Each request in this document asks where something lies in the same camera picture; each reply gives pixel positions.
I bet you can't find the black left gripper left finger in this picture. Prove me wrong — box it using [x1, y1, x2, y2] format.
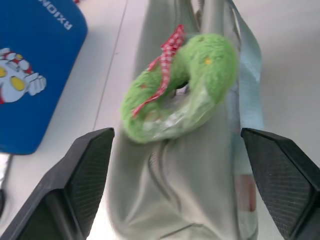
[0, 127, 116, 240]

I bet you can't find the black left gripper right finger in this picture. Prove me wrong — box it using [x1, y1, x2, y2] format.
[240, 127, 320, 240]

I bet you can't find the pale green zipper pouch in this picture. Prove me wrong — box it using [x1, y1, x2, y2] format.
[109, 0, 265, 240]

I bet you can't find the green plush donut keychain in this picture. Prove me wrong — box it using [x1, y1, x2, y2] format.
[119, 24, 238, 144]

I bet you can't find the blue cartoon print bag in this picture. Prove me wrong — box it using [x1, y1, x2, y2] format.
[0, 0, 89, 155]

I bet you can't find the black cable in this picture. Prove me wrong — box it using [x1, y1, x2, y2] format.
[0, 188, 6, 218]

